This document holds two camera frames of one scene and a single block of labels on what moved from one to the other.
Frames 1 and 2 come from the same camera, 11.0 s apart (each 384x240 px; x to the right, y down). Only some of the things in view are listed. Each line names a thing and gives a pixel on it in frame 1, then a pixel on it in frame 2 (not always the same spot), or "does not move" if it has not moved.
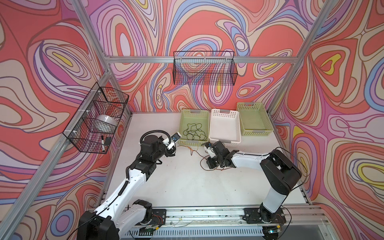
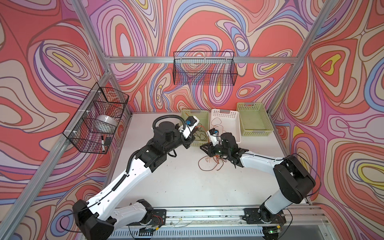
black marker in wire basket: (102, 144) does not move
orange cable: (191, 153) -> (217, 124)
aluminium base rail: (313, 215) does not move
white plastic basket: (224, 126) does not move
